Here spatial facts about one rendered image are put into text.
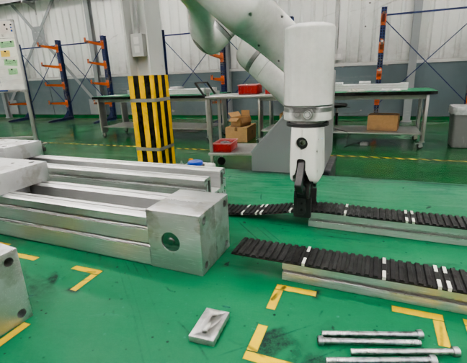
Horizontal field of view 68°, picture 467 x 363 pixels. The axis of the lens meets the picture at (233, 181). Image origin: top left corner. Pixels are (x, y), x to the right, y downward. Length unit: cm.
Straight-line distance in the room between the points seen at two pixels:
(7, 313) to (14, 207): 30
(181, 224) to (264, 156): 57
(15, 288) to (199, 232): 23
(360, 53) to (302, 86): 761
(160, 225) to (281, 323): 22
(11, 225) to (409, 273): 67
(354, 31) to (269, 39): 752
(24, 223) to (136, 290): 32
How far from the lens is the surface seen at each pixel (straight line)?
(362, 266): 50
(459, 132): 556
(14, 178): 77
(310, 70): 59
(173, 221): 50
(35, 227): 72
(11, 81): 628
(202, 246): 50
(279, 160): 102
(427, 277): 49
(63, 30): 1182
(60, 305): 53
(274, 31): 69
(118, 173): 80
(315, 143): 60
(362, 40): 819
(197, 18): 108
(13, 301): 50
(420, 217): 67
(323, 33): 60
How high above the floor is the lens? 106
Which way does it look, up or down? 17 degrees down
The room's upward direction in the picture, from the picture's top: 2 degrees counter-clockwise
